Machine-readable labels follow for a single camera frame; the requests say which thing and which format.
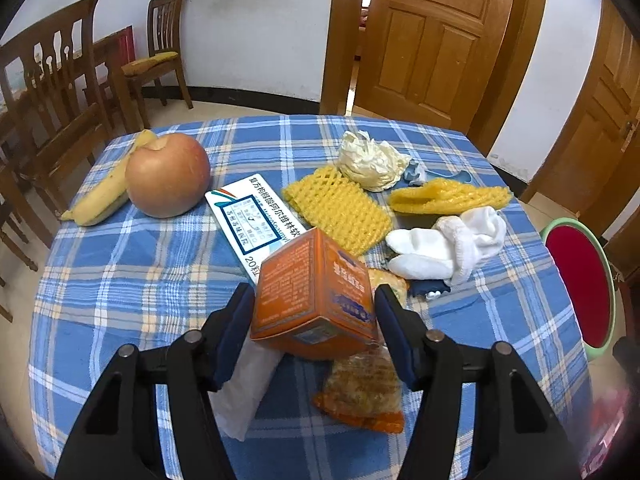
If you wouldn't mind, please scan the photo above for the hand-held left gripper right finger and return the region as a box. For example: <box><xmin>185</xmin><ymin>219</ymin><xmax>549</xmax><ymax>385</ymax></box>
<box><xmin>374</xmin><ymin>284</ymin><xmax>583</xmax><ymax>480</ymax></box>

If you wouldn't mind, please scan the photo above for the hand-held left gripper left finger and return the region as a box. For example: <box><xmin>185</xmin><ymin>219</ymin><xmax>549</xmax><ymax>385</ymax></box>
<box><xmin>55</xmin><ymin>282</ymin><xmax>256</xmax><ymax>480</ymax></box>

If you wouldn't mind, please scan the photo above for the orange snack packet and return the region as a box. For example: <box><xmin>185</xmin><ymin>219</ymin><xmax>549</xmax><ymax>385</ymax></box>
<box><xmin>312</xmin><ymin>345</ymin><xmax>406</xmax><ymax>435</ymax></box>

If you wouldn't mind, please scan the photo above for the white paper napkin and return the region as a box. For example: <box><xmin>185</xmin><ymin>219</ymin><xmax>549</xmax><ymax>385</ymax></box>
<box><xmin>207</xmin><ymin>345</ymin><xmax>286</xmax><ymax>441</ymax></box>

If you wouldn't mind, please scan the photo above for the orange cardboard box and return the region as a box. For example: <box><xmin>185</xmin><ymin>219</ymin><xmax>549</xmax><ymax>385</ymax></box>
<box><xmin>250</xmin><ymin>226</ymin><xmax>379</xmax><ymax>361</ymax></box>

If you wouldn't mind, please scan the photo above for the white medicine box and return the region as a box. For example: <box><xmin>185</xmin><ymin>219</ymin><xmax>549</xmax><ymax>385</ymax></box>
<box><xmin>205</xmin><ymin>174</ymin><xmax>308</xmax><ymax>283</ymax></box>

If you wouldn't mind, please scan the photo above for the yellow foam fruit net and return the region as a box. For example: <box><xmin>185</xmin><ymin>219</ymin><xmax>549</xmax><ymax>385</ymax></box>
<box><xmin>389</xmin><ymin>178</ymin><xmax>513</xmax><ymax>216</ymax></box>
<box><xmin>282</xmin><ymin>165</ymin><xmax>393</xmax><ymax>256</ymax></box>

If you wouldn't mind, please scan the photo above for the red bin with green rim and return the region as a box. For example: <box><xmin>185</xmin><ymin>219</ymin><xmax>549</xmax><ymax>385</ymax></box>
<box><xmin>540</xmin><ymin>217</ymin><xmax>617</xmax><ymax>363</ymax></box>

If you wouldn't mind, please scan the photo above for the yellow snack wrapper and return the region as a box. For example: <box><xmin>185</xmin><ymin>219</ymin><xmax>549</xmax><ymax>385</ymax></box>
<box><xmin>367</xmin><ymin>267</ymin><xmax>410</xmax><ymax>307</ymax></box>

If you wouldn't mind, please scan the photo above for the small green blue cloth item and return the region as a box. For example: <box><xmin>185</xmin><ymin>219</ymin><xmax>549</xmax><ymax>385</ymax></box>
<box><xmin>409</xmin><ymin>280</ymin><xmax>452</xmax><ymax>302</ymax></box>

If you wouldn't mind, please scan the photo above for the white sock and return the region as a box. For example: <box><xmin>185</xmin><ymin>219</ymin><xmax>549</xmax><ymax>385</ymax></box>
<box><xmin>385</xmin><ymin>227</ymin><xmax>453</xmax><ymax>281</ymax></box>
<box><xmin>432</xmin><ymin>206</ymin><xmax>507</xmax><ymax>287</ymax></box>

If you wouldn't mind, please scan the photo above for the blue plaid tablecloth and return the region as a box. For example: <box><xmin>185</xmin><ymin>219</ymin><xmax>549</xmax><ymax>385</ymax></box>
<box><xmin>27</xmin><ymin>114</ymin><xmax>593</xmax><ymax>480</ymax></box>

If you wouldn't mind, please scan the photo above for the red yellow apple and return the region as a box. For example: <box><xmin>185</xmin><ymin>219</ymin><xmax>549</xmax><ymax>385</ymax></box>
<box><xmin>125</xmin><ymin>133</ymin><xmax>212</xmax><ymax>219</ymax></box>

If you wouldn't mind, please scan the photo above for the crumpled cream plastic bag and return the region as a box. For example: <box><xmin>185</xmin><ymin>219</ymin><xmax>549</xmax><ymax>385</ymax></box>
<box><xmin>334</xmin><ymin>130</ymin><xmax>413</xmax><ymax>192</ymax></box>

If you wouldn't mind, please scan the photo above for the yellow banana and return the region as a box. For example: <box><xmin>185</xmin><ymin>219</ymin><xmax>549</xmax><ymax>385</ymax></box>
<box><xmin>60</xmin><ymin>129</ymin><xmax>158</xmax><ymax>227</ymax></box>

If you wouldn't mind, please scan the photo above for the wooden side table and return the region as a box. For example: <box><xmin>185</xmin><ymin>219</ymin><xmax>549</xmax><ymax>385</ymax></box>
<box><xmin>82</xmin><ymin>35</ymin><xmax>152</xmax><ymax>131</ymax></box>

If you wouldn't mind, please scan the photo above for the yellow seat cushion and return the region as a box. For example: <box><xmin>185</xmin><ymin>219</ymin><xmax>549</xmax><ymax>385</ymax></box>
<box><xmin>122</xmin><ymin>51</ymin><xmax>179</xmax><ymax>77</ymax></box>

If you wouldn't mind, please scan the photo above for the large wooden chair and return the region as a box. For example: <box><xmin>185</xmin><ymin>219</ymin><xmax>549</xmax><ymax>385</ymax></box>
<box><xmin>0</xmin><ymin>0</ymin><xmax>115</xmax><ymax>213</ymax></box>

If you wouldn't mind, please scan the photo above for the closed wooden door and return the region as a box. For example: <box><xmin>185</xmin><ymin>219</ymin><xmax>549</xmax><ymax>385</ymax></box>
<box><xmin>520</xmin><ymin>0</ymin><xmax>640</xmax><ymax>223</ymax></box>

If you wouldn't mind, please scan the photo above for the open wooden door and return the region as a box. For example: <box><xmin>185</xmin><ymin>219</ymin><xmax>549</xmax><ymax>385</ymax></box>
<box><xmin>352</xmin><ymin>0</ymin><xmax>518</xmax><ymax>127</ymax></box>

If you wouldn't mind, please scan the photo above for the red flat object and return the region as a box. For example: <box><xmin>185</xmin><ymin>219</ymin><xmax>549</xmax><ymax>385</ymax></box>
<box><xmin>116</xmin><ymin>26</ymin><xmax>136</xmax><ymax>68</ymax></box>

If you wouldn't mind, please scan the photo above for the wooden chair with cushion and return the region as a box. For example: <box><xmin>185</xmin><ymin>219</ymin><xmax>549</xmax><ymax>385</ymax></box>
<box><xmin>122</xmin><ymin>0</ymin><xmax>195</xmax><ymax>111</ymax></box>

